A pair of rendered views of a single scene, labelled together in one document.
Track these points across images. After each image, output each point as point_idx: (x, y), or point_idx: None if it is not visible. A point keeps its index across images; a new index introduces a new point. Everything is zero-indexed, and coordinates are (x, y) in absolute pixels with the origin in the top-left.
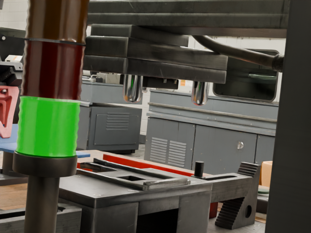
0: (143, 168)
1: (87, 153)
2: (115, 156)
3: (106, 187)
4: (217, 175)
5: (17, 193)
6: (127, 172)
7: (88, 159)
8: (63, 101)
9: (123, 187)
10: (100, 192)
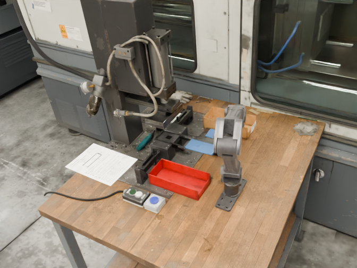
0: (168, 147)
1: (186, 147)
2: (191, 189)
3: (171, 128)
4: (148, 162)
5: (218, 175)
6: (171, 141)
7: (232, 259)
8: None
9: (168, 130)
10: (171, 125)
